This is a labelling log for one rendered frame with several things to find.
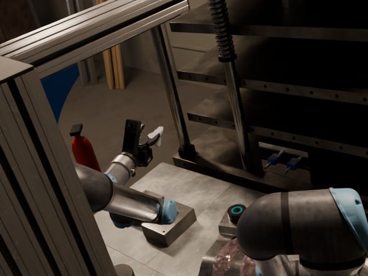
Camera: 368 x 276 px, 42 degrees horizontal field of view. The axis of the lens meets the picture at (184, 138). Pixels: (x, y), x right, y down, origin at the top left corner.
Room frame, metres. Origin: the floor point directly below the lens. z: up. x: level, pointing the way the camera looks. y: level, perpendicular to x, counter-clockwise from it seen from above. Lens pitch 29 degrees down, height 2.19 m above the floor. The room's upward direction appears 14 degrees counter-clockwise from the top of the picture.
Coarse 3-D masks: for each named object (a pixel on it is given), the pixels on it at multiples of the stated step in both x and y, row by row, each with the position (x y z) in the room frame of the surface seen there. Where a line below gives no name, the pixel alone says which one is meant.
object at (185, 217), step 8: (184, 208) 1.78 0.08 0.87; (192, 208) 1.76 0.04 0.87; (176, 216) 1.73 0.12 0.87; (184, 216) 1.72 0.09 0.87; (192, 216) 1.75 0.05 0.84; (144, 224) 1.74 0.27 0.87; (152, 224) 1.72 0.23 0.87; (176, 224) 1.68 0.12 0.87; (184, 224) 1.71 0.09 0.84; (192, 224) 1.74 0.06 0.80; (144, 232) 1.74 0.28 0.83; (152, 232) 1.69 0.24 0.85; (160, 232) 1.65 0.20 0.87; (168, 232) 1.65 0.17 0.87; (176, 232) 1.67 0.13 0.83; (160, 240) 1.66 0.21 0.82; (168, 240) 1.64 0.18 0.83
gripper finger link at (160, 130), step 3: (159, 126) 1.47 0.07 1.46; (162, 126) 1.48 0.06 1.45; (156, 129) 1.45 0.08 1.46; (159, 129) 1.45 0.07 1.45; (162, 129) 1.46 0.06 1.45; (153, 132) 1.44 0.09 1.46; (156, 132) 1.44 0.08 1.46; (159, 132) 1.44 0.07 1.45; (162, 132) 1.45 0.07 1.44; (150, 135) 1.42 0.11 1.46; (153, 135) 1.42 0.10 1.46; (150, 138) 1.41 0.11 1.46; (159, 138) 1.44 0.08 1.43; (159, 141) 1.44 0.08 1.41; (156, 144) 1.43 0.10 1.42; (159, 144) 1.44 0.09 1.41
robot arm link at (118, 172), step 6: (114, 162) 1.28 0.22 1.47; (108, 168) 1.25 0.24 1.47; (114, 168) 1.25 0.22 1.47; (120, 168) 1.25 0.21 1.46; (126, 168) 1.26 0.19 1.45; (108, 174) 1.22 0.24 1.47; (114, 174) 1.22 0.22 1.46; (120, 174) 1.23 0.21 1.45; (126, 174) 1.25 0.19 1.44; (114, 180) 1.20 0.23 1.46; (120, 180) 1.22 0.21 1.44; (126, 180) 1.24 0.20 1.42
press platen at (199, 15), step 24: (240, 0) 2.48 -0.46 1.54; (264, 0) 2.37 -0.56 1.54; (312, 0) 2.17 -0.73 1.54; (336, 0) 2.08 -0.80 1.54; (360, 0) 1.99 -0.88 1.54; (192, 24) 2.29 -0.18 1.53; (240, 24) 2.09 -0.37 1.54; (264, 24) 2.00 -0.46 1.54; (288, 24) 1.92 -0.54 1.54; (312, 24) 1.85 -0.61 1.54; (336, 24) 1.78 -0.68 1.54; (360, 24) 1.72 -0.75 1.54
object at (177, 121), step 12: (156, 36) 2.36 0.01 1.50; (156, 48) 2.37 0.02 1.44; (168, 60) 2.37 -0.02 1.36; (168, 72) 2.36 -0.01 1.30; (168, 84) 2.36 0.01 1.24; (168, 96) 2.37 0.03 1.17; (180, 108) 2.37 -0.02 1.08; (180, 120) 2.36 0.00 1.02; (180, 132) 2.36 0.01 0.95; (180, 144) 2.37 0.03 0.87; (180, 156) 2.37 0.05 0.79
